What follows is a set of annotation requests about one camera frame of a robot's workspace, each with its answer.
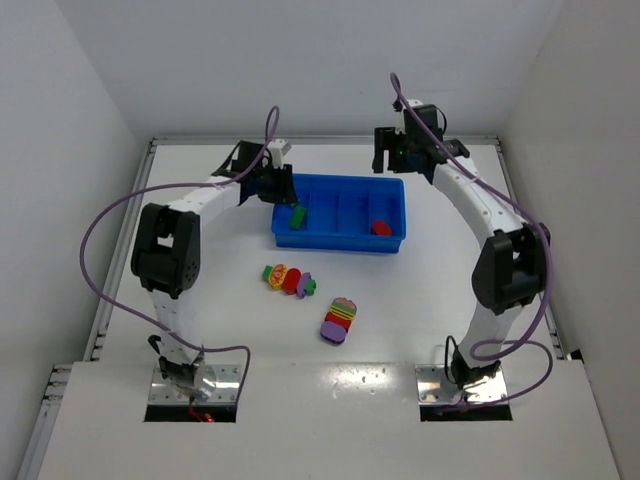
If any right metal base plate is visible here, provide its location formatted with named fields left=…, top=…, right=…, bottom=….
left=415, top=364, right=507, bottom=407

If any red lego brick in stack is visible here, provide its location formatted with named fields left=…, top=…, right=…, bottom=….
left=325, top=311, right=354, bottom=332

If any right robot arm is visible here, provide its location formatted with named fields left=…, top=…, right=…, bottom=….
left=372, top=127, right=548, bottom=388

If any red round lego brick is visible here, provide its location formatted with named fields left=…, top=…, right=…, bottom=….
left=282, top=268, right=302, bottom=295

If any red flower lego brick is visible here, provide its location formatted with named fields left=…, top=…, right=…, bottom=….
left=371, top=220, right=393, bottom=237

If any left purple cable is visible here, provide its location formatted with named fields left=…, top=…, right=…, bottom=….
left=79, top=105, right=281, bottom=401

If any green curved lego brick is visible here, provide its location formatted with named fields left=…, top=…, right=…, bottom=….
left=289, top=204, right=307, bottom=230

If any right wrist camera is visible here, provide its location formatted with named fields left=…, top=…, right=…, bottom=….
left=392, top=99, right=448, bottom=140

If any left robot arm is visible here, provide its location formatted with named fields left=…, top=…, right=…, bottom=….
left=131, top=139, right=297, bottom=400

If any green lego end brick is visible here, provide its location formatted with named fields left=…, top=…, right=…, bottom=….
left=262, top=265, right=273, bottom=282

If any burger printed lego brick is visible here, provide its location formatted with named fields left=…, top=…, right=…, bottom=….
left=330, top=297, right=357, bottom=321

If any blue divided plastic bin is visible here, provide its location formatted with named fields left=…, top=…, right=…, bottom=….
left=271, top=173, right=406, bottom=254

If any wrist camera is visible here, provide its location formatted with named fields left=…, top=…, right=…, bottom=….
left=267, top=139, right=291, bottom=169
left=392, top=99, right=448, bottom=140

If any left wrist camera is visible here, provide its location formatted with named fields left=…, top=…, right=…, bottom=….
left=267, top=139, right=291, bottom=169

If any metal base plate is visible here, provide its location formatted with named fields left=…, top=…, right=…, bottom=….
left=148, top=365, right=241, bottom=407
left=415, top=364, right=507, bottom=407

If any yellow printed lego brick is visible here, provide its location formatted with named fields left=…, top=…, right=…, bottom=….
left=267, top=264, right=288, bottom=290

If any green lego brick with studs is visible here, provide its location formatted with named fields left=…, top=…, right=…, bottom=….
left=304, top=278, right=317, bottom=295

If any purple rounded lego brick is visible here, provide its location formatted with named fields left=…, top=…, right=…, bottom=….
left=320, top=321, right=347, bottom=345

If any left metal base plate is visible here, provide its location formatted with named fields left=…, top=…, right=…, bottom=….
left=148, top=365, right=241, bottom=407

